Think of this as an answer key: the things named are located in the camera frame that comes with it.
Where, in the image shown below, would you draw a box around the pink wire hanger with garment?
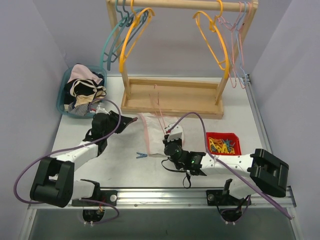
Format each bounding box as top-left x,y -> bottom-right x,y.
148,84 -> 169,134

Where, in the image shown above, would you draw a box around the white pink underwear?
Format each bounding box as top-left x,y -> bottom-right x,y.
138,113 -> 178,157

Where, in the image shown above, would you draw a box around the blue clothes peg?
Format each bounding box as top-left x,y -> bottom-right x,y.
136,152 -> 148,159

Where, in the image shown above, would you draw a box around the yellow plastic hanger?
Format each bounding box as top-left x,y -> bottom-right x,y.
119,0 -> 155,73
192,0 -> 231,80

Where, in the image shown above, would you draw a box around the black underwear with beige band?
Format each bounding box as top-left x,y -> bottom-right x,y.
64,78 -> 107,104

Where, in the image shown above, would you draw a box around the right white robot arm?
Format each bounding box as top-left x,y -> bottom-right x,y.
162,134 -> 289,205

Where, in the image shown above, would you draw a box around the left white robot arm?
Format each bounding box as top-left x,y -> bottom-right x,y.
29,111 -> 137,208

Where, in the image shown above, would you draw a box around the teal plastic hanger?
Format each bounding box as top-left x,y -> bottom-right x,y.
100,0 -> 142,71

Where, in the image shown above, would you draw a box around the blue grey plastic hanger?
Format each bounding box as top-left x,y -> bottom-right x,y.
103,0 -> 151,71

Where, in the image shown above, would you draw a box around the pile of clothes in basket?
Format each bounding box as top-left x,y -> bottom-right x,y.
57,63 -> 107,118

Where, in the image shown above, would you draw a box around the red plastic clip bin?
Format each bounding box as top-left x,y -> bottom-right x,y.
206,132 -> 242,156

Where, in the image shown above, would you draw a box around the colourful clothes pegs in bin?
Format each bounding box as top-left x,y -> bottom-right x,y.
208,137 -> 236,155

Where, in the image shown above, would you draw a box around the wooden clothes rack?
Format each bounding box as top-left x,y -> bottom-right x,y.
120,0 -> 259,119

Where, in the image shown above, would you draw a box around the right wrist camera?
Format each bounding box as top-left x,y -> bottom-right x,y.
164,123 -> 183,143

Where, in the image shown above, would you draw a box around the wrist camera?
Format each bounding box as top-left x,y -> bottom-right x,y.
164,123 -> 183,143
95,104 -> 109,115

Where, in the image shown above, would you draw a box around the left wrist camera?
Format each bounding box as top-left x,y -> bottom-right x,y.
95,104 -> 109,115

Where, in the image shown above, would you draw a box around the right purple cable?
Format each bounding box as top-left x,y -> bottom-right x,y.
164,111 -> 293,220

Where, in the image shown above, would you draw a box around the aluminium mounting rail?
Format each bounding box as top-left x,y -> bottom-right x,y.
27,187 -> 297,210

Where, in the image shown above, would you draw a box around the light blue wire hanger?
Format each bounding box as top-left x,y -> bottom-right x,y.
220,2 -> 252,89

